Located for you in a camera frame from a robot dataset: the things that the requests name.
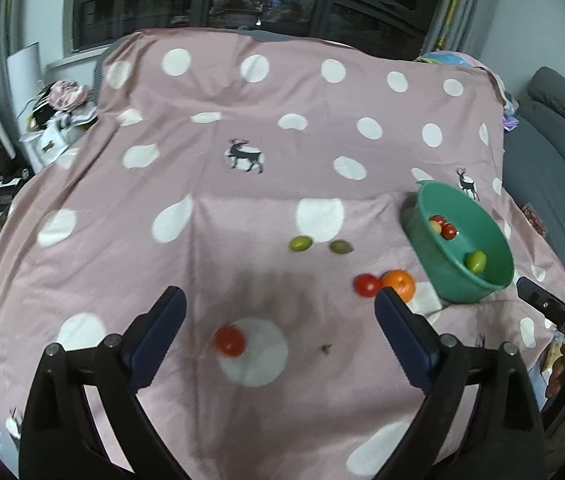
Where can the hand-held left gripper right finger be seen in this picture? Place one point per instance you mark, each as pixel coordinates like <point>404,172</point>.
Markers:
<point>405,345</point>

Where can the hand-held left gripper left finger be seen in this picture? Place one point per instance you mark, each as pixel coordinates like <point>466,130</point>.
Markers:
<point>160,340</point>

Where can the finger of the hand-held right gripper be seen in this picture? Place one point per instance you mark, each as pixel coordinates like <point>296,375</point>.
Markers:
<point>537,297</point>

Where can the orange mandarin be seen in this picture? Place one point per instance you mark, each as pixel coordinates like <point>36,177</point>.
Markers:
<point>398,284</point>

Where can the green plastic basin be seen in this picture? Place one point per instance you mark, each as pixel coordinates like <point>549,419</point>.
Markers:
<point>492,245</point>

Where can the red cherry tomato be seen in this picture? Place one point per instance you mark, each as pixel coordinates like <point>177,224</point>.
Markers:
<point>448,231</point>
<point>436,219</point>
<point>366,285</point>
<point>230,341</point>

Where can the green olive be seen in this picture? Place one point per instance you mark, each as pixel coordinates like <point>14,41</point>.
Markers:
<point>341,246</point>
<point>300,243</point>

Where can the person's right hand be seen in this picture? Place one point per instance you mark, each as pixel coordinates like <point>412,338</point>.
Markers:
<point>557,377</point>

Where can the small dried stem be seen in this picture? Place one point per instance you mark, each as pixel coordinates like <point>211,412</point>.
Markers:
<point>326,348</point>

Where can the red printed packet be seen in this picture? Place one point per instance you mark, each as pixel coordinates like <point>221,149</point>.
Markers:
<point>533,217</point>

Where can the grey sofa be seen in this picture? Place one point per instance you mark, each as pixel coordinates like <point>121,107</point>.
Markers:
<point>552,170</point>

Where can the pink polka-dot blanket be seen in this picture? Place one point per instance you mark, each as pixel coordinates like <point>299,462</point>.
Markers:
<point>212,185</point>

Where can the purple cloth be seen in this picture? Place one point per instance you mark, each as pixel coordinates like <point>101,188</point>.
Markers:
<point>511,121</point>

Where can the colourful cloth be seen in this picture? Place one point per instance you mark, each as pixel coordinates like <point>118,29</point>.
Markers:
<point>445,57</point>

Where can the pink clothes pile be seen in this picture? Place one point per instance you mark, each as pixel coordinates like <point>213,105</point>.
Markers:
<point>67,95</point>

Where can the grey curtain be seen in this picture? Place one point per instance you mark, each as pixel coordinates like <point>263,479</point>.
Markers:
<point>457,5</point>

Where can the dark framed window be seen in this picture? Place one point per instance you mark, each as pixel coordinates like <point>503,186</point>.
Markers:
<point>162,0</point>

